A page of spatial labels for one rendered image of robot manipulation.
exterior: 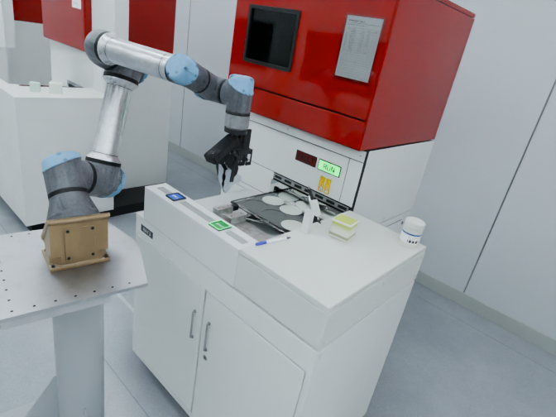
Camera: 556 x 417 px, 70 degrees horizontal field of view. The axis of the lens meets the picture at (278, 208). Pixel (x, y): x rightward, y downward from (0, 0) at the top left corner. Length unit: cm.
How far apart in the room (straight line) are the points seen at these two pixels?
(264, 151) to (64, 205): 99
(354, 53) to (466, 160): 164
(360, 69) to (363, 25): 15
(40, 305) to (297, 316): 69
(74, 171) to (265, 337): 78
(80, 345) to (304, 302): 81
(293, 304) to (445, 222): 215
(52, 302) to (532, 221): 266
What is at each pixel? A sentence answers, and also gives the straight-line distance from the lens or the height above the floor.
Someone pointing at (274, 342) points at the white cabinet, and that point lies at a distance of 125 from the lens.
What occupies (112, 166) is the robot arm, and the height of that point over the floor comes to 108.
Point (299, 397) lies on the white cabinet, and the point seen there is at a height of 63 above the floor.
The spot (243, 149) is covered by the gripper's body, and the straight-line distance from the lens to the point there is 125.
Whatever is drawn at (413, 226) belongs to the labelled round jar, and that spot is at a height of 105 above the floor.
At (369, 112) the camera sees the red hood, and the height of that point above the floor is 138.
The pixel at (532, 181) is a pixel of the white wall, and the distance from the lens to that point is 295.
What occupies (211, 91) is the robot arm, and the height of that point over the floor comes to 139.
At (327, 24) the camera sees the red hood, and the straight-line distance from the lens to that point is 168.
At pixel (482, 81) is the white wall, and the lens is 299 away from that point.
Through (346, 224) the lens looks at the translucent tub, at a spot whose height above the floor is 103.
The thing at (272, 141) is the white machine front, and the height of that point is 112.
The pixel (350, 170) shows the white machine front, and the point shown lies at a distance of 166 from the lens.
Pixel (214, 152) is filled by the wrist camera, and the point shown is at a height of 123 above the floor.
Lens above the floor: 158
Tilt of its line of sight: 23 degrees down
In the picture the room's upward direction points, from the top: 11 degrees clockwise
